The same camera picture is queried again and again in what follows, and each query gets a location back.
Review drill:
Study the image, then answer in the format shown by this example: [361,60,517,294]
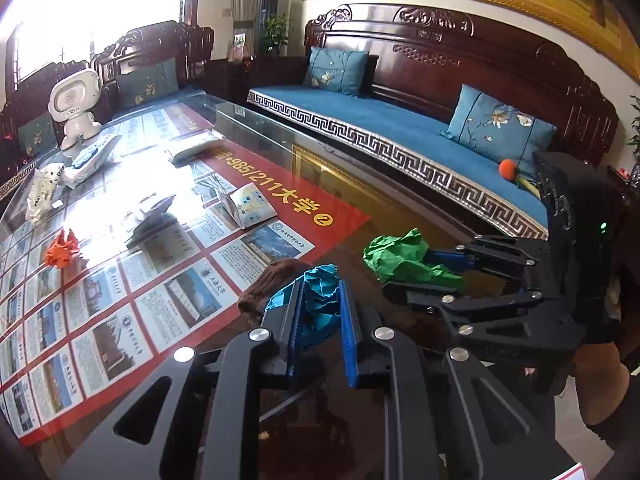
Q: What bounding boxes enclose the green paper ball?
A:
[362,228,464,289]

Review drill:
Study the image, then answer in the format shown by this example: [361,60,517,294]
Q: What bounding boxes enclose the blue paper ball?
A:
[265,263,341,351]

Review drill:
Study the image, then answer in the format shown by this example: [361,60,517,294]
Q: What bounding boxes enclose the orange paper ball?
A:
[44,229,79,269]

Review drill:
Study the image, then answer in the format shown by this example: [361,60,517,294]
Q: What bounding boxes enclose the small white blue box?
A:
[221,183,277,230]

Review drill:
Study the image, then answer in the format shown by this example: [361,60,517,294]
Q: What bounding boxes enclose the person right hand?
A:
[573,342,630,426]

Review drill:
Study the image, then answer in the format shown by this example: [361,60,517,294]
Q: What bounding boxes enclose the brown fuzzy object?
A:
[238,258,311,328]

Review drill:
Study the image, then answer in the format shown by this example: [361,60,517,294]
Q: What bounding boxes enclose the orange ball toy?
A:
[498,159,518,182]

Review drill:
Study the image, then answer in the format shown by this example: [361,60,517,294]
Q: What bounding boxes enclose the red university poster mat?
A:
[1,99,368,446]

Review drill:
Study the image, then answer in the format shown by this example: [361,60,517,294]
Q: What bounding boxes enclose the blue floral pillow near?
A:
[442,84,556,181]

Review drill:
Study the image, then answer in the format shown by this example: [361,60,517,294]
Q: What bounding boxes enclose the blue floral pillow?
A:
[442,84,556,181]
[303,47,369,96]

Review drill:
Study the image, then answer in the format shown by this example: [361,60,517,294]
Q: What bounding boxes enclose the white folded tissue pack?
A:
[164,129,224,165]

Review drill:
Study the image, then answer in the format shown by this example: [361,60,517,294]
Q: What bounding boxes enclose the white crumpled paper black print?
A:
[26,162,65,226]

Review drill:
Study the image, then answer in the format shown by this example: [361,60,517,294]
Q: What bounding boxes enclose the dark wood sofa blue cushion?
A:
[247,3,618,238]

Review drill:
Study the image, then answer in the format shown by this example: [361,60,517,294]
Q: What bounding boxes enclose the blue floral pillow far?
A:
[303,47,369,96]

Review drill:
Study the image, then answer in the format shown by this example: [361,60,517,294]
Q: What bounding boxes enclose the teal chair cushion left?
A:
[17,113,58,158]

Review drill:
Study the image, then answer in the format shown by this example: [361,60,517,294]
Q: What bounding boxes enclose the teal chair cushion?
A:
[17,113,58,158]
[116,58,179,108]

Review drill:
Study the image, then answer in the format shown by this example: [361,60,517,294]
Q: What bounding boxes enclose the dark wood armchair left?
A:
[1,61,88,184]

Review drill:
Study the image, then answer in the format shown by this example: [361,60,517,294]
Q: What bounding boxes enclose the dark wood armchair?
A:
[90,21,215,122]
[1,61,88,184]

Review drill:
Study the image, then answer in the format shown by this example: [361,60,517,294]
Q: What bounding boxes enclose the dark wood side table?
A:
[196,56,308,104]

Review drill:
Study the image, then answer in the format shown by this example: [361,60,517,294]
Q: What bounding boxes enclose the teal chair cushion right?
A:
[116,58,179,108]

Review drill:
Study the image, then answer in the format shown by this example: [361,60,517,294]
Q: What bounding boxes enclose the white toy robot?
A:
[48,68,102,151]

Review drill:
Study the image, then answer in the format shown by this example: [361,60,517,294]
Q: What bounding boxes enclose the dark wood armchair right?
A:
[90,21,215,122]

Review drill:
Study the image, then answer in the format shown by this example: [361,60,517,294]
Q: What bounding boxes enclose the green potted plant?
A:
[262,14,290,56]

